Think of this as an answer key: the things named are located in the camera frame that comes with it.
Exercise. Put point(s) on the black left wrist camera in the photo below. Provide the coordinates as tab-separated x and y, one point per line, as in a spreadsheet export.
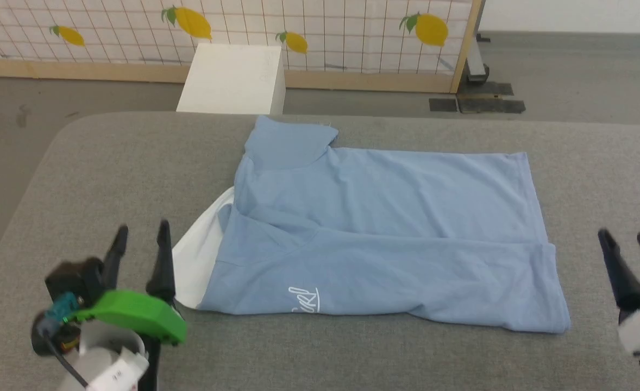
73	279

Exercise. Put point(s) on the white box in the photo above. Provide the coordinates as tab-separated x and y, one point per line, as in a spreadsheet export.
230	81

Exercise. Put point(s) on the lemon print partition screen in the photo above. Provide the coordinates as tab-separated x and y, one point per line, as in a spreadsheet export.
325	32

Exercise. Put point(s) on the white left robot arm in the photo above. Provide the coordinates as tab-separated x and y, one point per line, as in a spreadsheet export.
105	358

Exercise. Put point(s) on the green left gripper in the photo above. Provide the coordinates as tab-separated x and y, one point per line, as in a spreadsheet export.
135	315

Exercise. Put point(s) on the grey fabric sofa cushion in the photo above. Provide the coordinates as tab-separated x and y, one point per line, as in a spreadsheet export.
352	358

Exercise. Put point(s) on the light blue shirt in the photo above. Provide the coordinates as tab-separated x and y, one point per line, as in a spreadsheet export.
380	233

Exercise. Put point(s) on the grey metal partition foot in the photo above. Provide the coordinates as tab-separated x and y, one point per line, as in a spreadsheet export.
476	60

